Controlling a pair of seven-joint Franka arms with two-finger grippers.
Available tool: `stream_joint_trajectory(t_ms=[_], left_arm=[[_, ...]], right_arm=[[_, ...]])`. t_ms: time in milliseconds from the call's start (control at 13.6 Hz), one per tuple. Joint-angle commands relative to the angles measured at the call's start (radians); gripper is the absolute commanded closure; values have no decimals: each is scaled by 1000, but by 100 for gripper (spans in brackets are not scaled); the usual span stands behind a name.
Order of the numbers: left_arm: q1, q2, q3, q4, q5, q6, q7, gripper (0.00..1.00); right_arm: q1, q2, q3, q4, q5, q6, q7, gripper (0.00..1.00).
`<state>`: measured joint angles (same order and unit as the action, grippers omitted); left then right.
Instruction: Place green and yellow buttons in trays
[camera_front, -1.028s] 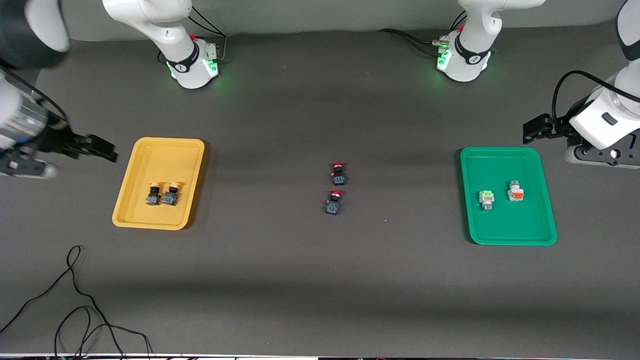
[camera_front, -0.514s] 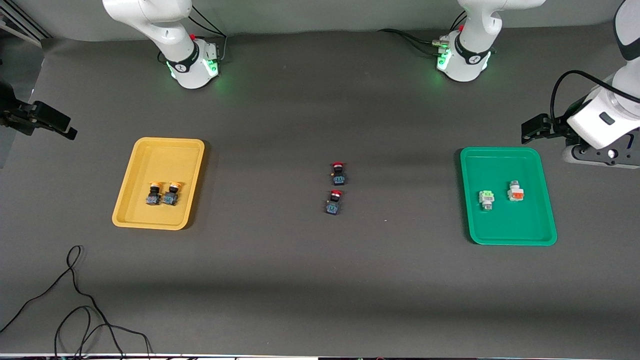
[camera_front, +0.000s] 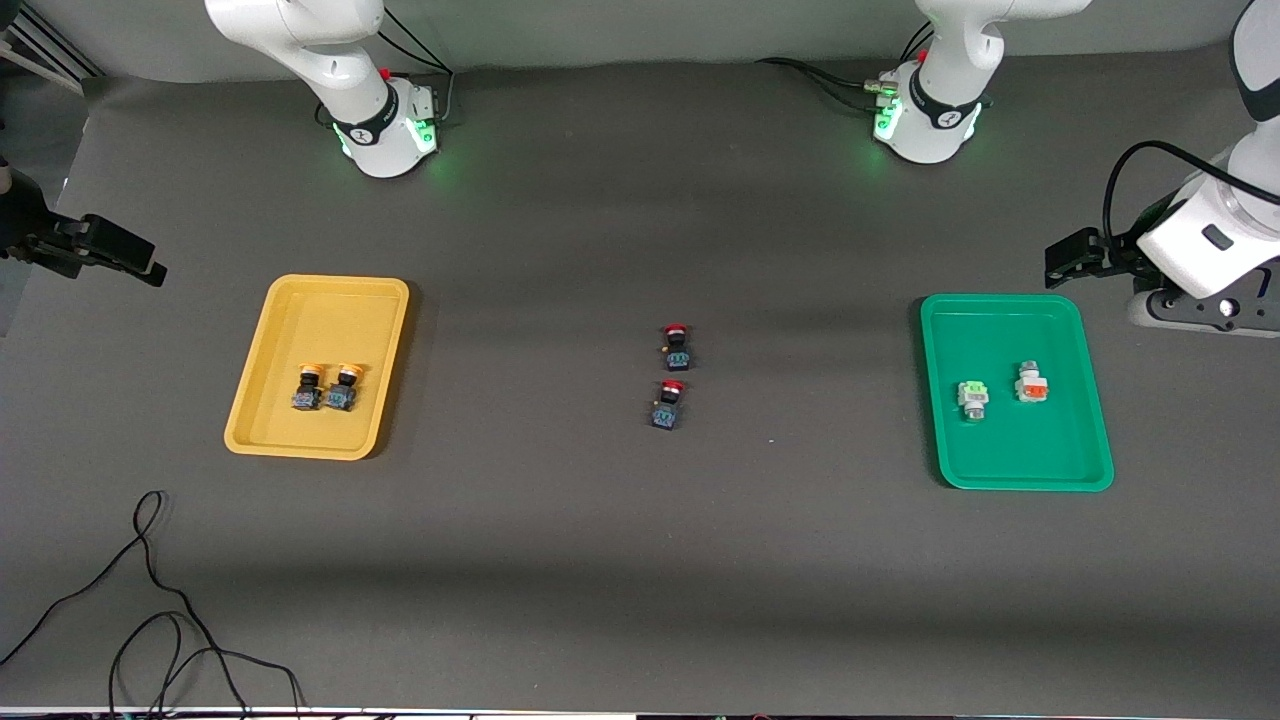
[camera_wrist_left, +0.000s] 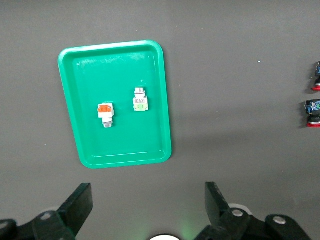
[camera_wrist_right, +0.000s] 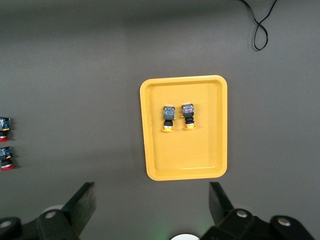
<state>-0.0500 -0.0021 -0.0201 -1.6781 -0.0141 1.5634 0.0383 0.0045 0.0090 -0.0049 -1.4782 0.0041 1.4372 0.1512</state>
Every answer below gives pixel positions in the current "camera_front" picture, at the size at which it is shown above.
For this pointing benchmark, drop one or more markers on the orange block button switch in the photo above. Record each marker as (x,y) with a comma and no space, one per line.
(1031,385)

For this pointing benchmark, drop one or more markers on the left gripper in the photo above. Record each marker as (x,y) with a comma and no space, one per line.
(1121,253)

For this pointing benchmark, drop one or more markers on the green plastic tray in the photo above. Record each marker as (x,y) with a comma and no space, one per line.
(1015,450)

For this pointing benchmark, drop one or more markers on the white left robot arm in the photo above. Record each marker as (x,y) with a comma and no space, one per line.
(945,90)

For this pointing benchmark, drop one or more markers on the green block button switch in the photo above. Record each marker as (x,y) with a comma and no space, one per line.
(974,398)

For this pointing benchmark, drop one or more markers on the aluminium frame rail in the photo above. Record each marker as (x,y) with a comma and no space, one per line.
(40,45)

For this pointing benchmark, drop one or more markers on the yellow push button switch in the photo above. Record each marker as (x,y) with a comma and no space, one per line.
(308,390)
(343,390)

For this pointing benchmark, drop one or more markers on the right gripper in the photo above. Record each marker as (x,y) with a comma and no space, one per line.
(30,241)

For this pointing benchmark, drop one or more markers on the yellow plastic tray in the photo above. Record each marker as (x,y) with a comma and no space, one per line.
(315,330)

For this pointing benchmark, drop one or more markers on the red push button switch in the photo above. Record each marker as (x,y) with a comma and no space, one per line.
(677,350)
(668,408)

